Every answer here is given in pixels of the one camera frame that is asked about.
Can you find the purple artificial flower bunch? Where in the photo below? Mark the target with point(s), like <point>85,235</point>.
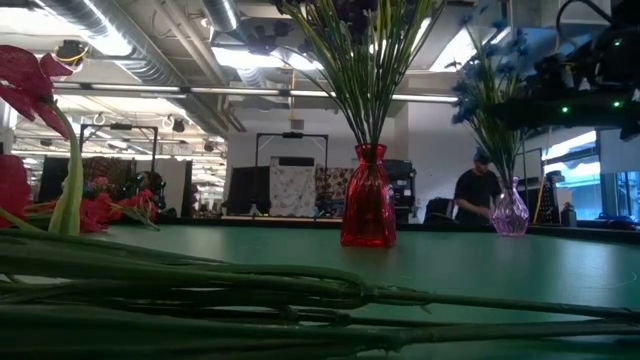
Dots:
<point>361,115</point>
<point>377,115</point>

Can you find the red artificial flower bunch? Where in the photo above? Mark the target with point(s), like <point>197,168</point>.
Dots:
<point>250,300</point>
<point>97,212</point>

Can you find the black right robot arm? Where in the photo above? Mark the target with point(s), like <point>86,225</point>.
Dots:
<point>600,115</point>

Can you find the black background robot arm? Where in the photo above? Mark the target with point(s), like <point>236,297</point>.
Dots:
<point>145,180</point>

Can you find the purple glass vase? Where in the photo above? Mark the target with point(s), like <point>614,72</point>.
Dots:
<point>510,215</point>

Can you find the red glass vase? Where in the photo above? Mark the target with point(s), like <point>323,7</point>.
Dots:
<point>368,210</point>

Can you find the black perforated stand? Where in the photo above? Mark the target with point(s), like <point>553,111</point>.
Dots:
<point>550,205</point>

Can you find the person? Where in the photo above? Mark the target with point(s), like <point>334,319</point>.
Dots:
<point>475,195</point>

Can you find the black office chair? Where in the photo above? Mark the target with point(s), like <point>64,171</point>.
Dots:
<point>439,210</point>

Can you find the black machine cabinet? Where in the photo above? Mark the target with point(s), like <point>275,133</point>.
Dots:
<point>402,185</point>

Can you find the green table mat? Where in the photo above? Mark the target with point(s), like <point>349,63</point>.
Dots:
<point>500,265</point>

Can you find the red floral cloth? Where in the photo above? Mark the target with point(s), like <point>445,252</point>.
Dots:
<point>334,182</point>

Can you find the long ceiling light strip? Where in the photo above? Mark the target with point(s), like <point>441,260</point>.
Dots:
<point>235,91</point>

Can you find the plaid cloth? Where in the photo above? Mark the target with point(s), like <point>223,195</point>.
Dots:
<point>107,170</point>

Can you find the colourful flower bouquet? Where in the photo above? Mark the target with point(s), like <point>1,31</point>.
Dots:
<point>100,184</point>

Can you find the black gantry frame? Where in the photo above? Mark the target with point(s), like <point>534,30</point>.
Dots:
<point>292,135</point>
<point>118,127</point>

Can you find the round silver duct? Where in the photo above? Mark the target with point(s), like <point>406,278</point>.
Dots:
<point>222,12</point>

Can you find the silver ventilation duct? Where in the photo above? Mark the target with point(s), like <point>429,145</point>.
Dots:
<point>150,65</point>

